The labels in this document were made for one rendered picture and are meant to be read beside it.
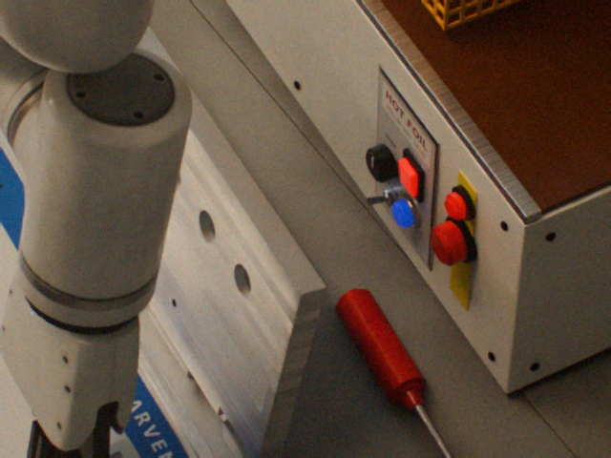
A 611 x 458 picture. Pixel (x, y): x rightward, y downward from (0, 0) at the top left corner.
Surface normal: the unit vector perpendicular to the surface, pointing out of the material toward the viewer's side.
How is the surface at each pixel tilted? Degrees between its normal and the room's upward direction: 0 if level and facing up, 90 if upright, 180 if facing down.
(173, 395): 0
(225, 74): 0
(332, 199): 0
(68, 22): 91
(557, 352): 90
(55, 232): 79
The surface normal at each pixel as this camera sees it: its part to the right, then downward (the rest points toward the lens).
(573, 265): 0.48, 0.69
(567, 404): 0.00, -0.62
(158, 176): 0.66, 0.62
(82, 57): 0.12, 0.83
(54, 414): -0.82, 0.28
